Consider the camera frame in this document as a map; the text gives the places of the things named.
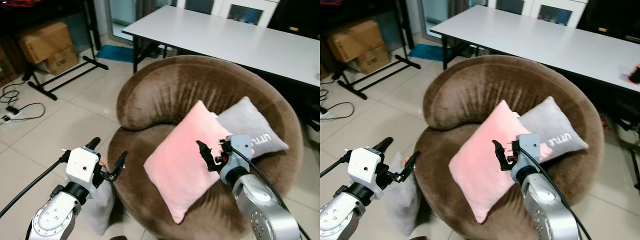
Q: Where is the brown round velvet sofa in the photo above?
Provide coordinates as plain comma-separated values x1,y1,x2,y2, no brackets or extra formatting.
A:
107,55,304,240
414,54,606,240

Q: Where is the black metal stand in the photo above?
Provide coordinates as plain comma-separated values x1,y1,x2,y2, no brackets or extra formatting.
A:
614,100,640,192

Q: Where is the black metal rack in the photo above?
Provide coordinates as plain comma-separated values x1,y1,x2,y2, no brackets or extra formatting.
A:
332,0,422,100
22,0,109,101

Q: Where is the large cardboard box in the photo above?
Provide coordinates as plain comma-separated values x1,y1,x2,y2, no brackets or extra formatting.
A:
327,20,384,63
19,21,74,65

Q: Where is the small cardboard box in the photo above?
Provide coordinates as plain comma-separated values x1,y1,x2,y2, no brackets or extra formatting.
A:
356,45,392,75
45,46,80,76

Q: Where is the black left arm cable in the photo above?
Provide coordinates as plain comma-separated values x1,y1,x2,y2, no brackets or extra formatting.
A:
320,152,351,179
0,151,71,219

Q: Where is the orange and black object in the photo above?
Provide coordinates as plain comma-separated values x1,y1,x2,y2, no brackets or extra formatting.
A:
620,65,640,86

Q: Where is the white glass-door cabinet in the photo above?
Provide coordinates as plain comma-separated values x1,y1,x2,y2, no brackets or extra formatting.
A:
487,0,589,29
170,0,281,29

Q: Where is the long white table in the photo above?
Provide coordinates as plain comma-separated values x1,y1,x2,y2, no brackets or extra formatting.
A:
430,5,640,96
121,5,321,89

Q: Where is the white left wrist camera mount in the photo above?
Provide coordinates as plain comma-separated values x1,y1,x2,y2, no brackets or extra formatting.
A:
348,147,385,185
65,147,101,189

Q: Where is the pink square pillow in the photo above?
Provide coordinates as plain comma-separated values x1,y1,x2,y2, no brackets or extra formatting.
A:
143,100,256,224
448,99,554,224

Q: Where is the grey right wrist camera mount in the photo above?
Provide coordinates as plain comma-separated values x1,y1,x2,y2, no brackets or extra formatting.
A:
517,133,544,167
227,134,254,164

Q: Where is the grey pillow with white print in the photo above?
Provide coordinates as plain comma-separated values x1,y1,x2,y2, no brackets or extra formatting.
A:
520,96,590,163
216,96,290,160

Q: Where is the blue floor mat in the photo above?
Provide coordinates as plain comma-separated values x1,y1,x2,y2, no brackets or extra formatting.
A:
407,43,446,63
96,44,135,64

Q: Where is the black floor cable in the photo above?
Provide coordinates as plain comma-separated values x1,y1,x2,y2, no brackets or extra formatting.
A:
0,82,46,122
320,87,356,120

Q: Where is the plain grey pillow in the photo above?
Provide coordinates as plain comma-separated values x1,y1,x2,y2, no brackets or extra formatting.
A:
82,181,116,236
385,152,419,237

